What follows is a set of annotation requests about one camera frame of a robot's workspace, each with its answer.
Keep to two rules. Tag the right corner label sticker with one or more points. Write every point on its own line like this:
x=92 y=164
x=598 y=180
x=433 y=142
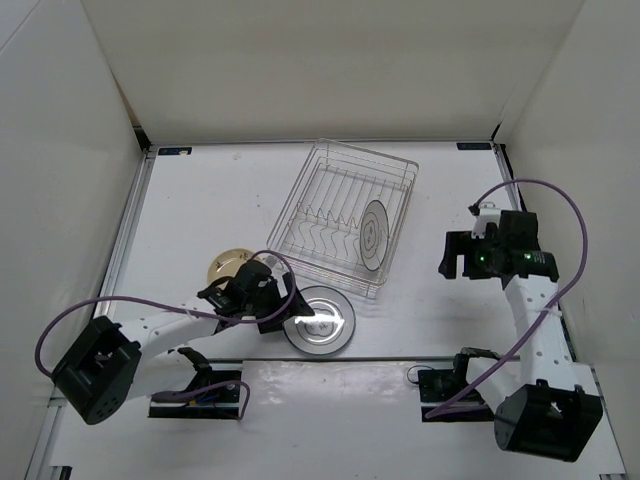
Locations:
x=473 y=146

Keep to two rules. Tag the wire dish rack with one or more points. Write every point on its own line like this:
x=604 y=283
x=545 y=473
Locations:
x=317 y=229

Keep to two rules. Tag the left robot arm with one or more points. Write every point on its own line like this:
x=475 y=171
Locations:
x=110 y=363

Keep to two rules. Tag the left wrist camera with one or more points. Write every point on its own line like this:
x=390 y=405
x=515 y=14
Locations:
x=271 y=261

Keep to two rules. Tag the white plate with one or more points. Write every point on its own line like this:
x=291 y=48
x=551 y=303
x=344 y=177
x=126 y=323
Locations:
x=331 y=327
x=374 y=235

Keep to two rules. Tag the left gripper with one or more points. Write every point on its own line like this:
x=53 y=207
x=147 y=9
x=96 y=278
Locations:
x=299 y=306

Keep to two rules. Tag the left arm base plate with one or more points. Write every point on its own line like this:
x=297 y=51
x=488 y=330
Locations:
x=220 y=404

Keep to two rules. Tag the right aluminium frame rail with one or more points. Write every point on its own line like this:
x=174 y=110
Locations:
x=505 y=163

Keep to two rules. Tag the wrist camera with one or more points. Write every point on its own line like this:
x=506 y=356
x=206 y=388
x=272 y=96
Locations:
x=271 y=261
x=485 y=212

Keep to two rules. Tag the left corner label sticker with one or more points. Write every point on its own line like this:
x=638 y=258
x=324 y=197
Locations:
x=174 y=151

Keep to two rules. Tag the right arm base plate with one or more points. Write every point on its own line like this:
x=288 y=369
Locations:
x=437 y=385

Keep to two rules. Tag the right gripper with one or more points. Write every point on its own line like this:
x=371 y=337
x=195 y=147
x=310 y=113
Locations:
x=459 y=243

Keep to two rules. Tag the left aluminium frame rail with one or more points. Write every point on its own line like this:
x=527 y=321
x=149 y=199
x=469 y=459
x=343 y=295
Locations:
x=39 y=466

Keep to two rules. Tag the cream floral plate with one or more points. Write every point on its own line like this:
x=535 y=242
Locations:
x=227 y=264

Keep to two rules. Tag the corner label sticker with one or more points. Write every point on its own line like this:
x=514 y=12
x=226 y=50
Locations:
x=174 y=151
x=473 y=146

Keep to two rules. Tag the aluminium frame rail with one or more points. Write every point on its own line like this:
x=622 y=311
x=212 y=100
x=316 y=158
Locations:
x=39 y=466
x=505 y=163

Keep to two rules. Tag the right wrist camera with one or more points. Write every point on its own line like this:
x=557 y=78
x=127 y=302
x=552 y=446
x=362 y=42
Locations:
x=485 y=212

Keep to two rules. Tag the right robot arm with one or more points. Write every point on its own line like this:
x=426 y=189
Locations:
x=544 y=410

